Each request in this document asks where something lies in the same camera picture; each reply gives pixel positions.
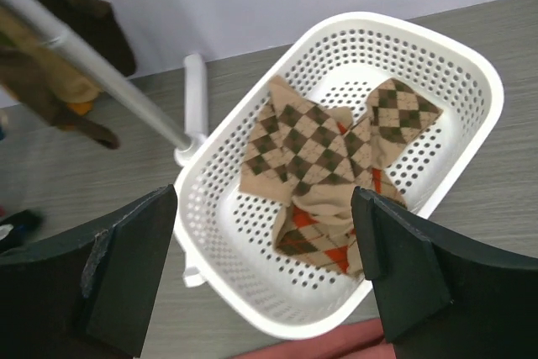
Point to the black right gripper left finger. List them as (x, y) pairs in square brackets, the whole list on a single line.
[(89, 291)]

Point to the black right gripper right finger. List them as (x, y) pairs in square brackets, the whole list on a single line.
[(441, 294)]

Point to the orange argyle sock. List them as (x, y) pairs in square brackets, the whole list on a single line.
[(317, 227)]

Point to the brown argyle sock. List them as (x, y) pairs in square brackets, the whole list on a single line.
[(398, 116), (324, 145)]

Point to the red t-shirt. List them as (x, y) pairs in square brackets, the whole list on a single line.
[(363, 340)]

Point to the white perforated plastic basket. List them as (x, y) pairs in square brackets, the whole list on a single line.
[(360, 100)]

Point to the olive brown sock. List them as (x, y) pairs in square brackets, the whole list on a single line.
[(47, 84)]

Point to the white metal drying rack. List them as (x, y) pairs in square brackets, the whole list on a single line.
[(57, 36)]

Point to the brown striped sock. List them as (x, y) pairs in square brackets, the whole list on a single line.
[(95, 22)]

